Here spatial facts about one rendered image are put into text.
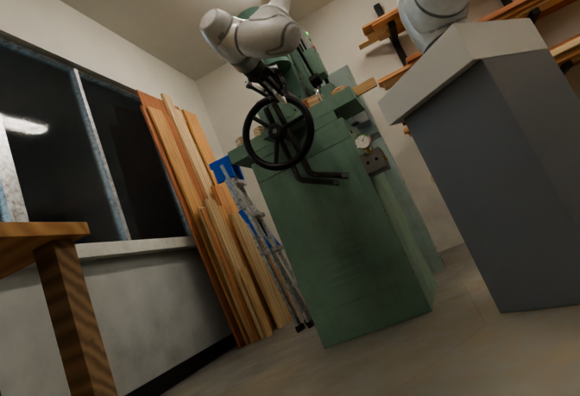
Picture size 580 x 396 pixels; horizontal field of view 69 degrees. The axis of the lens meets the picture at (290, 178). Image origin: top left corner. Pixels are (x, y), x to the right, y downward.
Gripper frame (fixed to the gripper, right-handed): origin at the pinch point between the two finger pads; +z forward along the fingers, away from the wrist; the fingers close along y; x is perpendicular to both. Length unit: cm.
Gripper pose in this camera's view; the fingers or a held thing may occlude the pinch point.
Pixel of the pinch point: (280, 96)
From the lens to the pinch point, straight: 153.8
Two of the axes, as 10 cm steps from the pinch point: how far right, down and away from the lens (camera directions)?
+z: 4.6, 3.7, 8.0
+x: 2.3, 8.2, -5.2
